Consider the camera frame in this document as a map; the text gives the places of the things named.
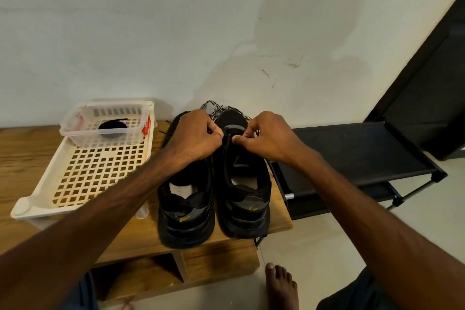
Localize person's left hand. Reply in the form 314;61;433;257
164;109;225;171

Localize person's right hand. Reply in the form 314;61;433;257
231;110;321;169

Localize black shoe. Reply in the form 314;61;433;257
214;107;273;239
157;111;216;249

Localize black shoelaces bundle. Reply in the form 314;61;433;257
98;119;129;131

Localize person's right forearm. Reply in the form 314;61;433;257
305;152;465;310

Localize person's left forearm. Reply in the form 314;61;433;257
0;150;186;310

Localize person's blue shorts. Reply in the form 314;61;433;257
62;266;401;310

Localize black shoe rack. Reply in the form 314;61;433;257
267;121;449;220

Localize large white plastic tray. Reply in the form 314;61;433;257
10;100;156;229

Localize small white plastic basket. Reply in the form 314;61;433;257
60;100;155;149

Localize dark door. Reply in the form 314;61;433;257
365;0;465;160

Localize low wooden table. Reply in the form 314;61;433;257
0;120;294;303

